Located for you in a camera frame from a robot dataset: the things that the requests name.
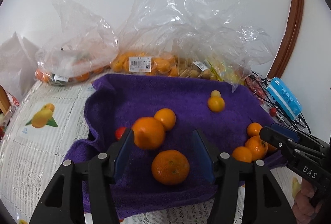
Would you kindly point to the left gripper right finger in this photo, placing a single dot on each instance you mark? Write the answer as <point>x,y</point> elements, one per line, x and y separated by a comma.
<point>264,200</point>

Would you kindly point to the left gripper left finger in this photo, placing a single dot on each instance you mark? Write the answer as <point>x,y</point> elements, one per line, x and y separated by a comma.
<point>62,200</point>

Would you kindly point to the small orange mandarin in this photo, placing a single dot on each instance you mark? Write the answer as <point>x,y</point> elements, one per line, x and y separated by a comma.
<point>242,154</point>
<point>167,117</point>

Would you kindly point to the small orange kumquat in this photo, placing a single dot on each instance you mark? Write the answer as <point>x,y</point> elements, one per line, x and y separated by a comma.
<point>253,129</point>

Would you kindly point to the small red apple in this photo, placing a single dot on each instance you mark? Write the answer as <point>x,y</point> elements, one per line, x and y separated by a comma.
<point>119,132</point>

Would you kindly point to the large textured orange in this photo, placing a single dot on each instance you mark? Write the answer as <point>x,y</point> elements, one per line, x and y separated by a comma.
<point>170,167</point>

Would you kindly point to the oval orange mandarin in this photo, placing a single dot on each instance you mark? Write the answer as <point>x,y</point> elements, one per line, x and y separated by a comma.
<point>216,104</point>

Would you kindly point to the small yellow-brown fruit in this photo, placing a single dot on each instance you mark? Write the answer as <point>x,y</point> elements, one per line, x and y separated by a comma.
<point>215,93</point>

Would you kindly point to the bag of red fruits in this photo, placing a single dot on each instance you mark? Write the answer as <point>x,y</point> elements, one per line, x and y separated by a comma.
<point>256,89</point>

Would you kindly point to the person's right hand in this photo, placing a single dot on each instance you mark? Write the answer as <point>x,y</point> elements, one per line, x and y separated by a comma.
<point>302,209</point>

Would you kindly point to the blue tissue pack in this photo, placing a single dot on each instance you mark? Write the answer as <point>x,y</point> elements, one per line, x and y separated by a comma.
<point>284,98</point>

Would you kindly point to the small red fruit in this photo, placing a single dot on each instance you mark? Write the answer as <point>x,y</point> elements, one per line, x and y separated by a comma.
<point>272,112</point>

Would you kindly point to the purple towel-lined tray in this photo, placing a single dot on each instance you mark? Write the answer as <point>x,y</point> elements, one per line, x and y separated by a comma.
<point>119,100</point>

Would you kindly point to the wooden chair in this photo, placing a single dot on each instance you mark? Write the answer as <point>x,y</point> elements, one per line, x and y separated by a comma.
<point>4,101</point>

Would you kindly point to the white plastic bag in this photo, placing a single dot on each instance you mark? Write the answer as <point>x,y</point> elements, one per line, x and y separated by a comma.
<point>18,66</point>

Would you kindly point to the clear bag of tangerines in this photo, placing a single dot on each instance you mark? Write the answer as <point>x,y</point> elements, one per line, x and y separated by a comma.
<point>86,46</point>

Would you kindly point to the clear bag of oranges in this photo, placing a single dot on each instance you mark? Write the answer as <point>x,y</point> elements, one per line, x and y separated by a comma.
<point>190,38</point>

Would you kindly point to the brown wooden door frame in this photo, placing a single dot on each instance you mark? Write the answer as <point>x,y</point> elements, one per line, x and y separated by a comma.
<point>289,39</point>

